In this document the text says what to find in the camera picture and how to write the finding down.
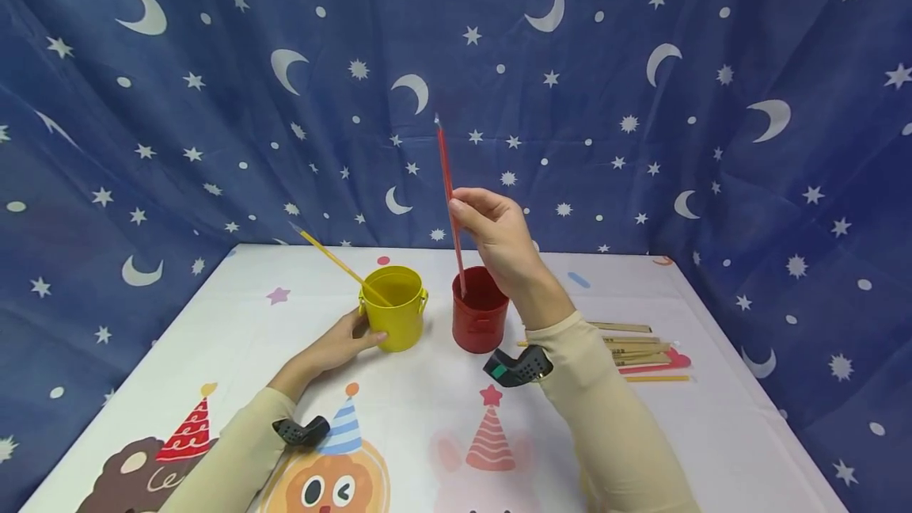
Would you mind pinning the person's right hand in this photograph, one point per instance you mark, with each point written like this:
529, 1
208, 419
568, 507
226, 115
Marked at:
502, 240

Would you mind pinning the person's left hand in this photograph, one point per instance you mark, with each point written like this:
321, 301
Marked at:
331, 351

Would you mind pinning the person's left thumb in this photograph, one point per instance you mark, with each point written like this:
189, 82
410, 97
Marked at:
370, 338

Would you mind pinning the person's right thumb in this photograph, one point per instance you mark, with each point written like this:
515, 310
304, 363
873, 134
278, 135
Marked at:
464, 220

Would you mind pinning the person's right index finger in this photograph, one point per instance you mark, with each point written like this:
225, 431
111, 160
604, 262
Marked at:
481, 196

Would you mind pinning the person's left index finger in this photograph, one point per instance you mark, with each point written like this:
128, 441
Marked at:
356, 317

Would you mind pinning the long red stick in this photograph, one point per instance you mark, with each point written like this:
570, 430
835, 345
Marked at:
447, 180

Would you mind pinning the yellow metal bucket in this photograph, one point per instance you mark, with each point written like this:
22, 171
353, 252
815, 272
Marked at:
396, 311

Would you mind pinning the person's left forearm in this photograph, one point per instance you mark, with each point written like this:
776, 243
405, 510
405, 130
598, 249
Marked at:
235, 454

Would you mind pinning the person's right forearm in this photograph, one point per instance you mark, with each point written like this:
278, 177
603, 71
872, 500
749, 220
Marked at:
605, 410

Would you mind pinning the long yellow stick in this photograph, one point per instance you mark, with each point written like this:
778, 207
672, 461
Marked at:
335, 260

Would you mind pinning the red metal bucket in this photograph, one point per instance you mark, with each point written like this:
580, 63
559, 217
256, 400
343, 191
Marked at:
480, 319

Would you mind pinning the black wrist band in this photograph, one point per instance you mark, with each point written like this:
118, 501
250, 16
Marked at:
519, 366
303, 430

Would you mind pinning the pile of tan sticks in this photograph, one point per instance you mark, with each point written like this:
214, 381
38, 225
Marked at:
634, 348

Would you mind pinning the short red stick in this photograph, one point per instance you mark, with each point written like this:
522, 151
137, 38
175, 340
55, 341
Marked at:
670, 362

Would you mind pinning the short yellow stick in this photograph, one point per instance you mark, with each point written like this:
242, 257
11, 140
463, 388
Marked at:
659, 378

